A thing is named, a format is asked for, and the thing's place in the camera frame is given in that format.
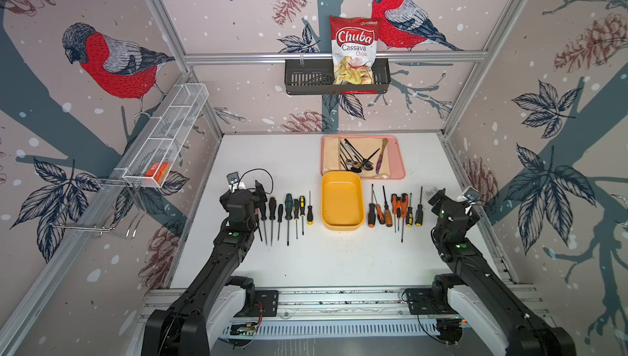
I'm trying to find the black wall basket shelf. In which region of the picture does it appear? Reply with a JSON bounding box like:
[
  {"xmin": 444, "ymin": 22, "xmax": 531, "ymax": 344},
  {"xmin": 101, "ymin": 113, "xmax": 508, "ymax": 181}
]
[{"xmin": 284, "ymin": 57, "xmax": 392, "ymax": 96}]

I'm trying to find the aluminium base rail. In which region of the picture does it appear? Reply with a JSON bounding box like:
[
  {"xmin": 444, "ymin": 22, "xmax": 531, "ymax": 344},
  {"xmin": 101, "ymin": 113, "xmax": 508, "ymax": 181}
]
[{"xmin": 136, "ymin": 284, "xmax": 546, "ymax": 342}]

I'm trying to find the slim black yellow-capped screwdriver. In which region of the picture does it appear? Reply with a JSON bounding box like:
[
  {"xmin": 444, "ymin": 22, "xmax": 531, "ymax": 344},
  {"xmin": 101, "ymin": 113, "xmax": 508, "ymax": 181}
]
[{"xmin": 307, "ymin": 192, "xmax": 313, "ymax": 225}]

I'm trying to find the black cutlery bundle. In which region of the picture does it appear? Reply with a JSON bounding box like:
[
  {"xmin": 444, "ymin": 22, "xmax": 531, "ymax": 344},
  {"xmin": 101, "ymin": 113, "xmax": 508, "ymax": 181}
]
[{"xmin": 339, "ymin": 139, "xmax": 380, "ymax": 174}]

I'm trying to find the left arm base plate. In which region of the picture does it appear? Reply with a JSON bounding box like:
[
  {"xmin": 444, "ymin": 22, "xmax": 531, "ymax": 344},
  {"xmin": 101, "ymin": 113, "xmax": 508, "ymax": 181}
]
[{"xmin": 235, "ymin": 290, "xmax": 279, "ymax": 318}]

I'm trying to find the thin black shaft screwdriver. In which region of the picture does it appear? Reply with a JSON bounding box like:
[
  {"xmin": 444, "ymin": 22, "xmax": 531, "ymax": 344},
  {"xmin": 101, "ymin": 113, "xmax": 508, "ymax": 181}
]
[{"xmin": 391, "ymin": 193, "xmax": 398, "ymax": 231}]

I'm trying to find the green black handle screwdriver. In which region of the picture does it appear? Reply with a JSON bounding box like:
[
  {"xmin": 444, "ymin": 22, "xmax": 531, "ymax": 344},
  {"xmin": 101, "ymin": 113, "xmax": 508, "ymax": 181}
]
[{"xmin": 285, "ymin": 193, "xmax": 294, "ymax": 246}]

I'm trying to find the orange black large screwdriver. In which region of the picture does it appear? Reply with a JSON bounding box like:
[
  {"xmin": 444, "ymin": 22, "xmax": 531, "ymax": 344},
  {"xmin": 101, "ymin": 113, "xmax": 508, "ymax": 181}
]
[{"xmin": 399, "ymin": 193, "xmax": 410, "ymax": 241}]

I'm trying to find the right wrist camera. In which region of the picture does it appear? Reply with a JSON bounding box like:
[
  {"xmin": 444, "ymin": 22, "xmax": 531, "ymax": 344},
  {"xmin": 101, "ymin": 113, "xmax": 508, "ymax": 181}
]
[{"xmin": 462, "ymin": 186, "xmax": 482, "ymax": 205}]

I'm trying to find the pink plastic tray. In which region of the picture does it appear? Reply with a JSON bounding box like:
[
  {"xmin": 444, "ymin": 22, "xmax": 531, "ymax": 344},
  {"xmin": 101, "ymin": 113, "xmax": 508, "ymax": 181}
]
[{"xmin": 321, "ymin": 134, "xmax": 407, "ymax": 181}]

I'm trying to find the wooden handled knife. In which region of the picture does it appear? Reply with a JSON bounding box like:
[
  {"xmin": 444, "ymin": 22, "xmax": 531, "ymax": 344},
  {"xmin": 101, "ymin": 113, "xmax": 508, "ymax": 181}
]
[{"xmin": 375, "ymin": 138, "xmax": 389, "ymax": 175}]

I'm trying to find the black yellow-capped small screwdriver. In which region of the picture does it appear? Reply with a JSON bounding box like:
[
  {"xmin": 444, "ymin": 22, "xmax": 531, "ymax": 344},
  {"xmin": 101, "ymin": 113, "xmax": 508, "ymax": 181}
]
[{"xmin": 406, "ymin": 194, "xmax": 413, "ymax": 228}]

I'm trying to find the black yellow right-end screwdriver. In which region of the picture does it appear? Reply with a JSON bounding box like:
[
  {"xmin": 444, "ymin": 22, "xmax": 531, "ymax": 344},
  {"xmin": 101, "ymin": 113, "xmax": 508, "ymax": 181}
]
[{"xmin": 414, "ymin": 187, "xmax": 424, "ymax": 227}]

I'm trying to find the yellow plastic storage box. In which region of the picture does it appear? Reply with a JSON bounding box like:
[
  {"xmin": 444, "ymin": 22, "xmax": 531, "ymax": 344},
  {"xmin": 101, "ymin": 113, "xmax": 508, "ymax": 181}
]
[{"xmin": 321, "ymin": 171, "xmax": 365, "ymax": 232}]

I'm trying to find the white wire mesh shelf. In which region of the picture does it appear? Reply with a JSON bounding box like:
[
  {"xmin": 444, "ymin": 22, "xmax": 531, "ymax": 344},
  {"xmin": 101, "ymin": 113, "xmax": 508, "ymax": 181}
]
[{"xmin": 122, "ymin": 83, "xmax": 209, "ymax": 188}]

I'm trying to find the orange black small screwdriver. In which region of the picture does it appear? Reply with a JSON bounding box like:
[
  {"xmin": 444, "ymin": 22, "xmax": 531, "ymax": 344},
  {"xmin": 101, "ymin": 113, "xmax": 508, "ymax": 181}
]
[{"xmin": 373, "ymin": 194, "xmax": 385, "ymax": 225}]

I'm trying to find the metal wall hook rack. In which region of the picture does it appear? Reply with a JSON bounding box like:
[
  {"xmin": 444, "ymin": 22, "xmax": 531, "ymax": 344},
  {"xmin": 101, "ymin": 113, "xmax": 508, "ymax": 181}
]
[{"xmin": 49, "ymin": 175, "xmax": 147, "ymax": 240}]

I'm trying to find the black ribbed handle screwdriver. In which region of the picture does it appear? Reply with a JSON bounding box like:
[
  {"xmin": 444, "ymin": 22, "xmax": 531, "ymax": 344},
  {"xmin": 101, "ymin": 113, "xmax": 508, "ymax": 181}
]
[{"xmin": 277, "ymin": 204, "xmax": 284, "ymax": 241}]

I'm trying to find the amber handle black screwdriver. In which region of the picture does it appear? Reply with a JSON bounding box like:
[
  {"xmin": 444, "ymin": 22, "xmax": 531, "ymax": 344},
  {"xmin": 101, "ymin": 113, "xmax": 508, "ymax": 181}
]
[{"xmin": 383, "ymin": 187, "xmax": 393, "ymax": 228}]

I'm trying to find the black orange stubby screwdriver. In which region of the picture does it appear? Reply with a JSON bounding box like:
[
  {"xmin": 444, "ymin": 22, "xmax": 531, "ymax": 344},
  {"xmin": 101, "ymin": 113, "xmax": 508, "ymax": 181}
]
[{"xmin": 367, "ymin": 185, "xmax": 377, "ymax": 228}]

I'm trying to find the orange item in wire shelf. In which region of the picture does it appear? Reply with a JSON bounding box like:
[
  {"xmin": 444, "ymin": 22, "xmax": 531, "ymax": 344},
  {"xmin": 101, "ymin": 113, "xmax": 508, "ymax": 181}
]
[{"xmin": 145, "ymin": 162, "xmax": 170, "ymax": 184}]

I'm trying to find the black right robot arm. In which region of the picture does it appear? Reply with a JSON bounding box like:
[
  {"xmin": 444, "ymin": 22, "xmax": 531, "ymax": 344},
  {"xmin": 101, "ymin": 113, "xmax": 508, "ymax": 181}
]
[{"xmin": 428, "ymin": 189, "xmax": 577, "ymax": 355}]

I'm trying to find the red Chuba cassava chips bag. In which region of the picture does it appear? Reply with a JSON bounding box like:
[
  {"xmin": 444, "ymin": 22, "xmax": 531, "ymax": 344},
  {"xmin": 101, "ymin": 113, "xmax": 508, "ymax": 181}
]
[{"xmin": 330, "ymin": 17, "xmax": 379, "ymax": 85}]

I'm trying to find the large yellow black screwdriver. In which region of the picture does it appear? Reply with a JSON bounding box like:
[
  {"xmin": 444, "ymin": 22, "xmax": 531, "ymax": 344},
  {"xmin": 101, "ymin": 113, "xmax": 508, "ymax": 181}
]
[{"xmin": 299, "ymin": 196, "xmax": 306, "ymax": 236}]

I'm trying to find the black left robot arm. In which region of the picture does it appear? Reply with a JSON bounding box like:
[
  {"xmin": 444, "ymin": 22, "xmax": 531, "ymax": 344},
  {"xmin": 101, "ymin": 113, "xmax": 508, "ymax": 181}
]
[{"xmin": 141, "ymin": 182, "xmax": 267, "ymax": 355}]

